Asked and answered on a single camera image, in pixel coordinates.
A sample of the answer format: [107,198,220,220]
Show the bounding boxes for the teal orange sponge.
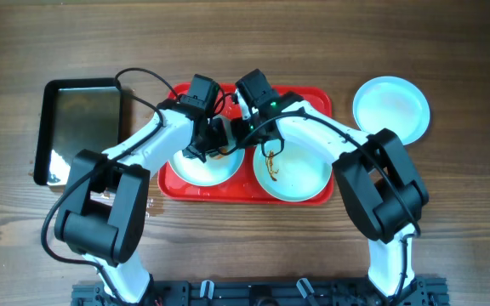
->
[209,147,229,160]

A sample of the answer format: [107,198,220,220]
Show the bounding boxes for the white plate top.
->
[168,114,246,188]

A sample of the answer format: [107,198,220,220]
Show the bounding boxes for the white plate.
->
[168,114,246,188]
[253,140,332,202]
[352,76,431,145]

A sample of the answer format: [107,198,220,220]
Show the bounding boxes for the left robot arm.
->
[41,75,227,305]

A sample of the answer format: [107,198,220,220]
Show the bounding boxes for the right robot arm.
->
[232,70,429,305]

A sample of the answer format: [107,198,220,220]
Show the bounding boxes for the red plastic tray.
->
[157,82,335,207]

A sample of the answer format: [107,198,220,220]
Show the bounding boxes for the black metal water tray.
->
[33,77,123,186]

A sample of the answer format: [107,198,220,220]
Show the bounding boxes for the left black cable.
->
[39,66,246,305]

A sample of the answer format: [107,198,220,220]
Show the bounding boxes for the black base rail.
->
[71,276,450,306]

